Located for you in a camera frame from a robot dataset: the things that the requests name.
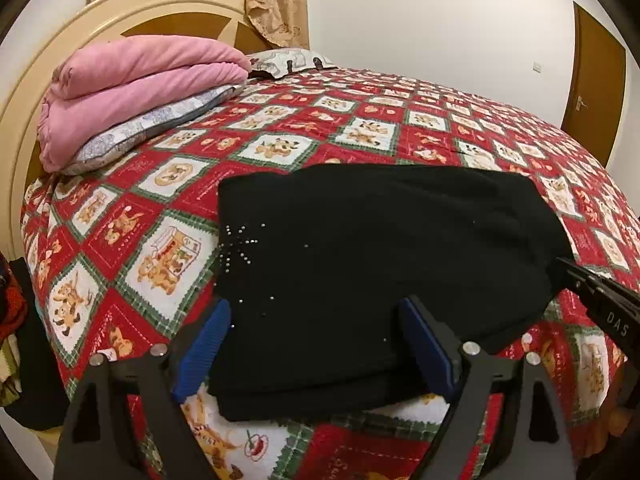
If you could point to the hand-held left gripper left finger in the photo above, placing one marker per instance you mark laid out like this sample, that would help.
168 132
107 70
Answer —
205 350

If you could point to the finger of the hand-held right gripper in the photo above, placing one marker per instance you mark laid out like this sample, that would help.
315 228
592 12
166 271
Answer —
577 277

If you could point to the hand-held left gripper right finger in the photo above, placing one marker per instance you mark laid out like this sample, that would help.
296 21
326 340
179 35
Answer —
430 350

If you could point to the black sweater with studs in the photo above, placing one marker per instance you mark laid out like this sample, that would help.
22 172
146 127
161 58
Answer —
350 260

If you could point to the red checkered printed blanket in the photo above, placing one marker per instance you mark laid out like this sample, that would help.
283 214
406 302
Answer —
150 210

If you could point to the dark cloth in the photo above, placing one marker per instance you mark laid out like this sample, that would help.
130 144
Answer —
45 385

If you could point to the brown wooden door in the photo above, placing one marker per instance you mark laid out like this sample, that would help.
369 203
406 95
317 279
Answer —
595 85

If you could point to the pile of colourful clothes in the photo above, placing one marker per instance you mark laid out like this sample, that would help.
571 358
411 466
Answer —
12 310

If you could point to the grey patterned pillow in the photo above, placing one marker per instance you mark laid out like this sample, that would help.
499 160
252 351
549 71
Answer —
150 120

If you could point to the folded pink blanket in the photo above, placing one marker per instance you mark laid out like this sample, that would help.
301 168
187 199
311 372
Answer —
125 85

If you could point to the white printed pillow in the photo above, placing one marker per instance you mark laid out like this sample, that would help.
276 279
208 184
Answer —
285 60

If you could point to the cream wooden headboard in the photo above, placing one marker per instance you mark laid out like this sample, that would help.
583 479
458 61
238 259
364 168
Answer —
30 85

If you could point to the beige patterned curtain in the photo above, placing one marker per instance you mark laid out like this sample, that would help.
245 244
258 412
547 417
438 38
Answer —
275 10

